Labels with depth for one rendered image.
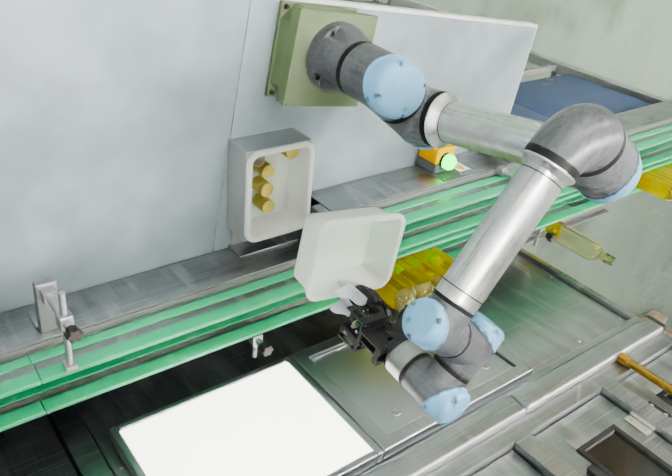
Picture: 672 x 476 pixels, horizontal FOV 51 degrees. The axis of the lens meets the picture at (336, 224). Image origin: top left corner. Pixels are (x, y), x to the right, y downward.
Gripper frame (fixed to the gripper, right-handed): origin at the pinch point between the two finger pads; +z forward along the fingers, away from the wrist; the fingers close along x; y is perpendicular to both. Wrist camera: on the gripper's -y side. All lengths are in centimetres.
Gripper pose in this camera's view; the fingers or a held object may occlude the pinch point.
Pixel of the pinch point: (344, 286)
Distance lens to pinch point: 143.6
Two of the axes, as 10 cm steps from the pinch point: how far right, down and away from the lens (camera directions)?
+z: -5.8, -5.4, 6.1
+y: -7.8, 1.4, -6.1
